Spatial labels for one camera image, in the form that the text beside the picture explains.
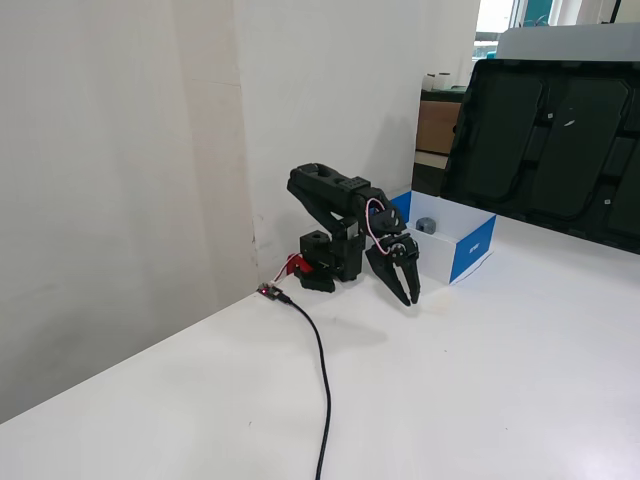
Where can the black plastic tray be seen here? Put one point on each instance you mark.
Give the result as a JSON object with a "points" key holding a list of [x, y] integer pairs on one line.
{"points": [[500, 140]]}

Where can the brown cardboard box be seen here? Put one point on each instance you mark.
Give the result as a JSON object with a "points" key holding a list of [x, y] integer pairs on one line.
{"points": [[435, 125]]}

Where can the white cup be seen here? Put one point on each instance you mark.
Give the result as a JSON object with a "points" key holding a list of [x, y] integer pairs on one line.
{"points": [[444, 82], [430, 82]]}

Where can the dark shelf unit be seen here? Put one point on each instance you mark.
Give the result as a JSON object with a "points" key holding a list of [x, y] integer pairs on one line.
{"points": [[430, 172]]}

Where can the small board with red light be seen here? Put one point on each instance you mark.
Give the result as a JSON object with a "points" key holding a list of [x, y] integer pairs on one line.
{"points": [[269, 291]]}

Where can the red clamp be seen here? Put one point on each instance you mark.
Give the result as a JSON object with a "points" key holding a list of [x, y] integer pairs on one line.
{"points": [[299, 265]]}

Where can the gray block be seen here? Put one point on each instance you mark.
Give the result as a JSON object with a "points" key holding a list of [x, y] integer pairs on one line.
{"points": [[426, 225]]}

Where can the gray panel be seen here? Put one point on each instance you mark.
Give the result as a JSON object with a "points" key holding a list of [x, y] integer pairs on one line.
{"points": [[575, 42]]}

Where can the blue and white box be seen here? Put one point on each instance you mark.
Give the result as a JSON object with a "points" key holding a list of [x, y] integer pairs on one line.
{"points": [[470, 255]]}

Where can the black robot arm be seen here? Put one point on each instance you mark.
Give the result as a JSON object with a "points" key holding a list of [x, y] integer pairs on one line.
{"points": [[325, 190]]}

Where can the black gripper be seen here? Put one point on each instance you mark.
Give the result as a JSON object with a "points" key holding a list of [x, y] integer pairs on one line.
{"points": [[390, 266]]}

